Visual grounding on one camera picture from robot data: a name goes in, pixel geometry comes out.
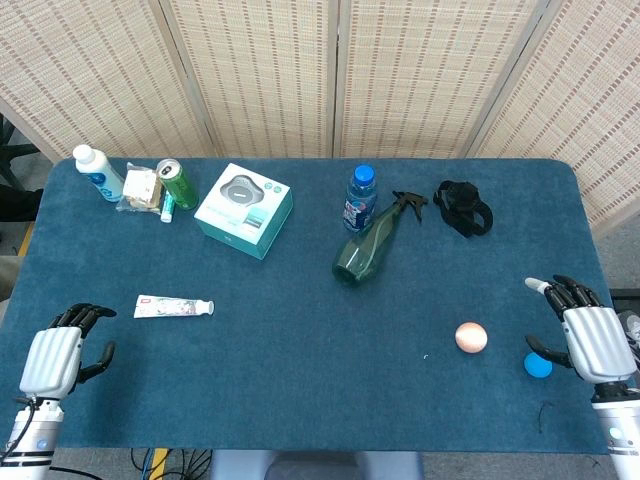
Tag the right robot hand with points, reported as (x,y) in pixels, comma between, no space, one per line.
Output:
(600,345)

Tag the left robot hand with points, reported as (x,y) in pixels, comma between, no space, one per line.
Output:
(50,360)

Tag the white floral toothpaste tube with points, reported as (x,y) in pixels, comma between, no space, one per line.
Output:
(165,306)

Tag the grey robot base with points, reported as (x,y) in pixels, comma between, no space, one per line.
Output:
(315,467)

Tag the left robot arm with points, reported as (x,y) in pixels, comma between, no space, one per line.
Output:
(30,430)

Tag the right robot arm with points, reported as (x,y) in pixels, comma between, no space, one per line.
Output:
(620,435)

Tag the teal and white product box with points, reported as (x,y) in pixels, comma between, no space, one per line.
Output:
(240,210)

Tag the grey sneaker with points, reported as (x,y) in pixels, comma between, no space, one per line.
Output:
(632,330)

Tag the blue disc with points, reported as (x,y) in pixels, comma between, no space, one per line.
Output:
(536,366)

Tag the black thread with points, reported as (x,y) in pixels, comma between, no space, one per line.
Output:
(541,417)

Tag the pink ball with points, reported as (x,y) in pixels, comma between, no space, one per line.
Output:
(471,338)

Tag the white bottle with blue print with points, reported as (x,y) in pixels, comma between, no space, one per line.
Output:
(100,175)

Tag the clear wrapped bread snack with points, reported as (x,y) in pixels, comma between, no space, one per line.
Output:
(140,190)

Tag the small teal tube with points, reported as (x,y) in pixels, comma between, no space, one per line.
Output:
(167,207)

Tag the black chair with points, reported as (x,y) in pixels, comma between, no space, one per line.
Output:
(10,150)

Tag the green drink can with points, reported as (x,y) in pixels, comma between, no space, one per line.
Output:
(181,187)

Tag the blue felt table cover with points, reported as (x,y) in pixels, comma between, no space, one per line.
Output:
(300,350)

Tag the green spray bottle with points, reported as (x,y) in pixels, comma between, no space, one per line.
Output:
(365,250)

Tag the blue capped drink bottle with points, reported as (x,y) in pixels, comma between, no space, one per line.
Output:
(360,200)

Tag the bamboo folding screen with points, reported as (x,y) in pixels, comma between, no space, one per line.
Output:
(250,75)

